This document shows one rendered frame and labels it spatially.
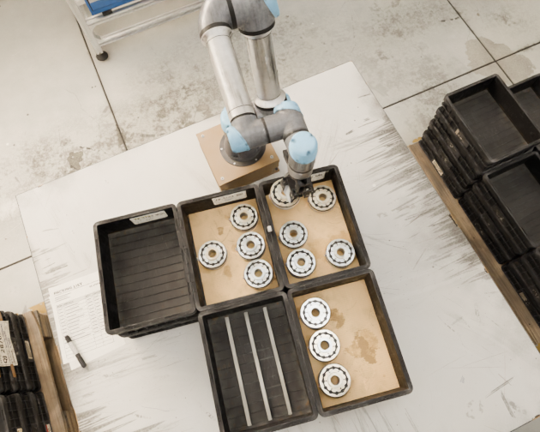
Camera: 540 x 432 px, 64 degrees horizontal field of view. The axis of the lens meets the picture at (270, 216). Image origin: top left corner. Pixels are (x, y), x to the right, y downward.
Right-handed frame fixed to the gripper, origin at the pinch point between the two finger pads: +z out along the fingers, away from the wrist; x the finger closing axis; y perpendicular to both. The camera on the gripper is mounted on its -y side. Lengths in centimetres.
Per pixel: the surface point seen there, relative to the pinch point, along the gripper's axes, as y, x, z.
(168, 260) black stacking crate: 8, -49, 19
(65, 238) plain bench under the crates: -16, -90, 33
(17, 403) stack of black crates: 39, -129, 67
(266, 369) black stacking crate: 53, -23, 18
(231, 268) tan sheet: 16.7, -26.9, 18.3
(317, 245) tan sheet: 16.3, 5.3, 17.2
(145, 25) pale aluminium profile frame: -173, -48, 88
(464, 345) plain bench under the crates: 62, 48, 29
